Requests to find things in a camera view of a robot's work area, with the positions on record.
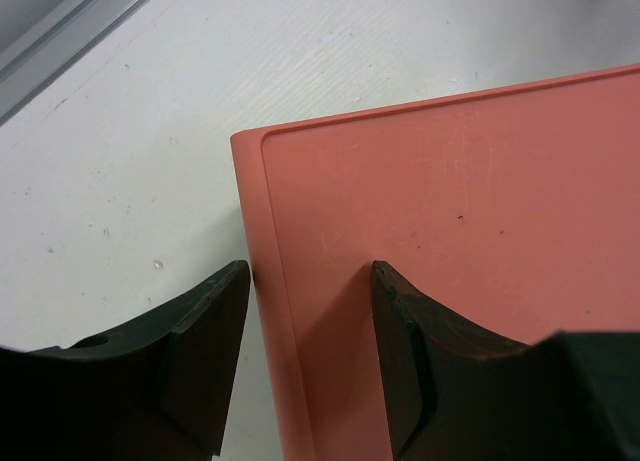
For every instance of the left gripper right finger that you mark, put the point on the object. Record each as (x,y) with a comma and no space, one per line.
(454,390)

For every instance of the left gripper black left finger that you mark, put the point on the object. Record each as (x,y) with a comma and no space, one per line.
(157,387)

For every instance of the orange drawer box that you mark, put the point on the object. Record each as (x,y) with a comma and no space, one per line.
(516,207)

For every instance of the aluminium table frame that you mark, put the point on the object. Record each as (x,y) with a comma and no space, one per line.
(54,44)

